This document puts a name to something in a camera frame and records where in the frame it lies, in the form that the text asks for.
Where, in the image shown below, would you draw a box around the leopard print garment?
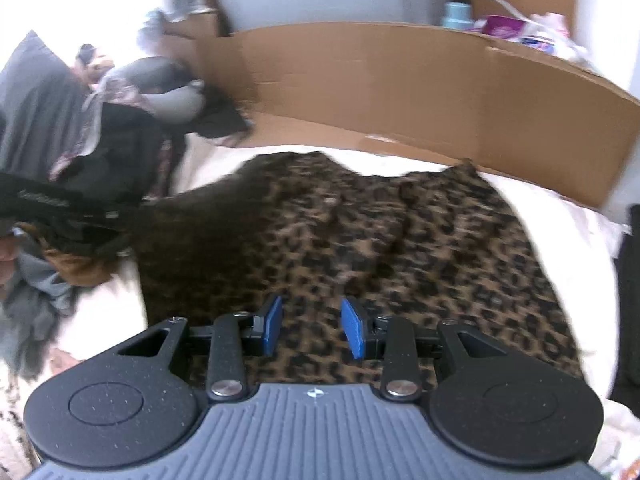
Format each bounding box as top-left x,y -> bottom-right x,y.
131,152 -> 582,384

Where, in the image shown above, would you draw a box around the person left hand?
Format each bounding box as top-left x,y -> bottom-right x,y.
0,234 -> 20,288

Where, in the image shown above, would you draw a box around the brown garment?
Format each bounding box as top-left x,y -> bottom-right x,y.
17,222 -> 120,287

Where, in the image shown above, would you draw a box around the black garment in pile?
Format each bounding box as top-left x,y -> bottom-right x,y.
49,78 -> 250,205

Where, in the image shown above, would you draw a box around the cream bear print bedsheet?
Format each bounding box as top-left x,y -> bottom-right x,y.
1,133 -> 639,479

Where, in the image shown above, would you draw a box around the blue denim garment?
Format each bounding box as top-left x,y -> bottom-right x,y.
1,236 -> 77,379

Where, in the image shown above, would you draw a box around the dark grey blanket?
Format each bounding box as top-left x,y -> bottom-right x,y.
1,32 -> 90,182

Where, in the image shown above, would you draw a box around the floral patterned garment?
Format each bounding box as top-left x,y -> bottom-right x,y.
50,85 -> 181,204

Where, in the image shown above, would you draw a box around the teddy bear toy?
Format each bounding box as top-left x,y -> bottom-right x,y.
74,44 -> 114,84

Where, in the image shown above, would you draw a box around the grey plush pillow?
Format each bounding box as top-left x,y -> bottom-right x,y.
99,56 -> 205,125

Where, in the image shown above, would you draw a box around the brown cardboard sheet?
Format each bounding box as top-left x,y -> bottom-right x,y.
160,14 -> 639,208

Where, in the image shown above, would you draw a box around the folded black garment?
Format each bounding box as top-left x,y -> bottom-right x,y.
612,204 -> 640,417

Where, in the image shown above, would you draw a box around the blue detergent bottle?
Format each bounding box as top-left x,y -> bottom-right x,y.
440,1 -> 474,30

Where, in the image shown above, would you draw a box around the pink white packages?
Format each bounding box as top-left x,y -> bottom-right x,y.
473,13 -> 591,68

